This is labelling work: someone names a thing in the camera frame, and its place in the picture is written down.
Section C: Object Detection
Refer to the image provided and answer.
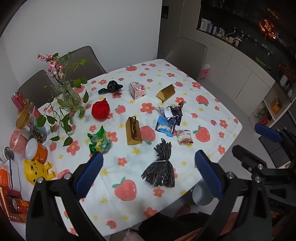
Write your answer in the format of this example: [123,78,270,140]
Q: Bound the green leafy plant stems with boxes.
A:
[37,51,89,146]

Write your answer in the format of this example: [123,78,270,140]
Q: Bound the grey dining chair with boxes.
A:
[157,37,208,80]
[57,46,107,81]
[18,70,57,109]

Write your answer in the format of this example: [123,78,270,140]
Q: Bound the grey round trash bin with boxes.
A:
[180,179,220,207]

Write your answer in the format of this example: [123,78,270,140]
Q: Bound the white mugs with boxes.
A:
[224,36,242,47]

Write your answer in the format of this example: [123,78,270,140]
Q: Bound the white open shelf unit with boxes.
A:
[253,81,296,130]

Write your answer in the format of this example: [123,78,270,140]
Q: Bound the black bow-shaped wrapper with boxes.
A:
[98,80,124,95]

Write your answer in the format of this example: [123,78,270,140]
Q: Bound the person's black pants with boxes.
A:
[138,211,218,241]

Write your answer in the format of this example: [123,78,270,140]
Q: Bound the red tin can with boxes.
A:
[11,90,29,109]

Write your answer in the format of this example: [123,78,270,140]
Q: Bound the gold trapezoid gift box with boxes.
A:
[156,84,176,103]

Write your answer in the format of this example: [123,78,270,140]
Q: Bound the red crumpled wrapping ball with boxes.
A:
[91,97,114,121]

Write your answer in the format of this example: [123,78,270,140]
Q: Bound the green snack wrapper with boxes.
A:
[87,126,112,154]

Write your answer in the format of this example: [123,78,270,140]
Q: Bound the white sideboard cabinet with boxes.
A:
[178,36,275,116]

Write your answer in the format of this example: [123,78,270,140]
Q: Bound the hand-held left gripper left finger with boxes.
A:
[25,152,104,241]

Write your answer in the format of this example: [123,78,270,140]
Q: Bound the dark grey cabinet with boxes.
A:
[259,130,292,168]

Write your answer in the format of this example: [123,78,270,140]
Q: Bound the red labelled jar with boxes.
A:
[29,103,42,118]

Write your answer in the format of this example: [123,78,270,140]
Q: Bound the clear jar with gold lid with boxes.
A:
[16,109,48,144]

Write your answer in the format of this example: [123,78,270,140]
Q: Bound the red printed packet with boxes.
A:
[0,185,29,223]

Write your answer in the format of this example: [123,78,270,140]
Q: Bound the blue plastic packet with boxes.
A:
[155,115,176,137]

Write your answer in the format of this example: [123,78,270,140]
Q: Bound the pink slipper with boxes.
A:
[122,229,141,241]

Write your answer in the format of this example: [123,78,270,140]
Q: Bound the strawberry flower printed tablecloth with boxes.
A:
[35,59,243,237]

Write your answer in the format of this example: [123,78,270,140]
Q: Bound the clear glass vase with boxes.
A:
[61,81,82,109]

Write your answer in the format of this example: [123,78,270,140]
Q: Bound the dark purple patterned wrapper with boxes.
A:
[165,105,183,127]

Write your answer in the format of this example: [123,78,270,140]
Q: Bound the clear wrapper with white tag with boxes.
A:
[156,105,173,118]

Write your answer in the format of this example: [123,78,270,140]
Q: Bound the black shredded paper bundle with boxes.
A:
[141,138,175,188]

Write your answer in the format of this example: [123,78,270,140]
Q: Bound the pink blossom branch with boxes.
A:
[37,53,65,81]

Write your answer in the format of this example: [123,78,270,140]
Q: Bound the pink plastic jar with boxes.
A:
[9,128,29,154]

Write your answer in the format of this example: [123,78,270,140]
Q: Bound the clear orange snack packet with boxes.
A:
[174,129,193,146]

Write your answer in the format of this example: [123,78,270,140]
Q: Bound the orange can with white lid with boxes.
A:
[25,138,48,164]

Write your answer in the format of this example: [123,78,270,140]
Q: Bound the white canisters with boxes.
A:
[200,19,213,33]

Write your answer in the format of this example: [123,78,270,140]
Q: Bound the yellow cartoon toy figure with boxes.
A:
[24,159,56,184]

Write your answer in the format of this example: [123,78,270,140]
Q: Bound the pink plastic stool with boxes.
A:
[200,62,211,80]

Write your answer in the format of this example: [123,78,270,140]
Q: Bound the pink gift box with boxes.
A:
[128,82,147,100]

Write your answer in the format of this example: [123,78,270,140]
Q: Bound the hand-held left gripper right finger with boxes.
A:
[194,150,278,241]

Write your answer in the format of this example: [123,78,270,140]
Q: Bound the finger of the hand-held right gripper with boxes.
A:
[232,145,296,178]
[254,123,296,151]

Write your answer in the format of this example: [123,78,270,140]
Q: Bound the red hanging decoration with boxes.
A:
[258,19,278,41]

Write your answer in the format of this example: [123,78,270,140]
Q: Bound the gold gift box with handle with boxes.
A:
[125,116,143,146]

